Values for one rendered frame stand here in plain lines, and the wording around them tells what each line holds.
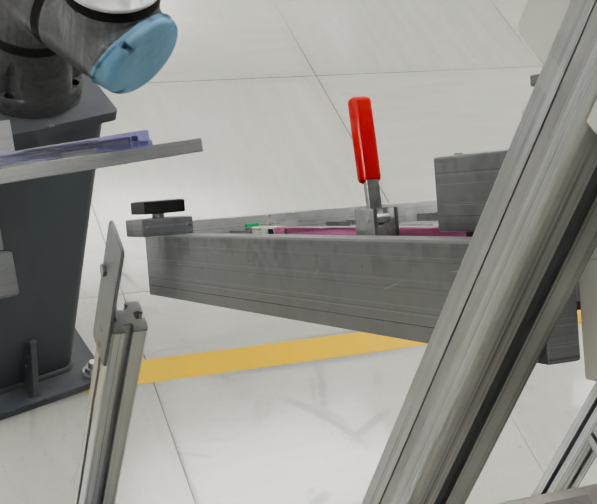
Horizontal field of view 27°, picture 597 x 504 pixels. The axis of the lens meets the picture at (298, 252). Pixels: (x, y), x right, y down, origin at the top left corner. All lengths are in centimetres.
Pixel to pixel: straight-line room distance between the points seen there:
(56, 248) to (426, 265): 117
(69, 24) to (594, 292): 100
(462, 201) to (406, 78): 216
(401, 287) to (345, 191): 179
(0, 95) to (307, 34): 141
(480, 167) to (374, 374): 148
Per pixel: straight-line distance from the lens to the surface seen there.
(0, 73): 167
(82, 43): 152
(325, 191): 254
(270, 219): 132
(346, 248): 83
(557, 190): 55
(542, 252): 57
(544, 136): 55
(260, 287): 98
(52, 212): 180
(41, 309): 194
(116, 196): 242
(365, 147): 88
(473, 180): 76
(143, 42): 150
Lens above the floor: 159
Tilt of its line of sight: 42 degrees down
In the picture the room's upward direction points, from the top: 16 degrees clockwise
